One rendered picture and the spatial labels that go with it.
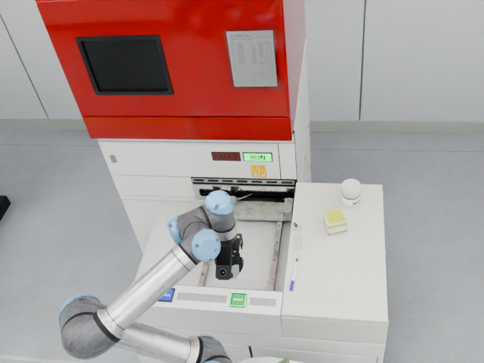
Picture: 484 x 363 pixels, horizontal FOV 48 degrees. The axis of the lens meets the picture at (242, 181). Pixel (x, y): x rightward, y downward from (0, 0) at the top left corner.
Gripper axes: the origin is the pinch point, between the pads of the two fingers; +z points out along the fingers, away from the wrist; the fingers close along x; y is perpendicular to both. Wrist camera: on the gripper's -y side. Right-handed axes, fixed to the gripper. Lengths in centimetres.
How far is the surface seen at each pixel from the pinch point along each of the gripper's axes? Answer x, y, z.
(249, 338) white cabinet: -2.8, -3.9, 32.1
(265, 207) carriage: -3, 52, 22
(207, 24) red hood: 9, 53, -61
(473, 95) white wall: -116, 207, 79
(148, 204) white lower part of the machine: 53, 59, 31
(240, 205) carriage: 8, 52, 22
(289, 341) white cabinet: -17.4, -3.9, 31.7
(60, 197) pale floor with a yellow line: 158, 133, 110
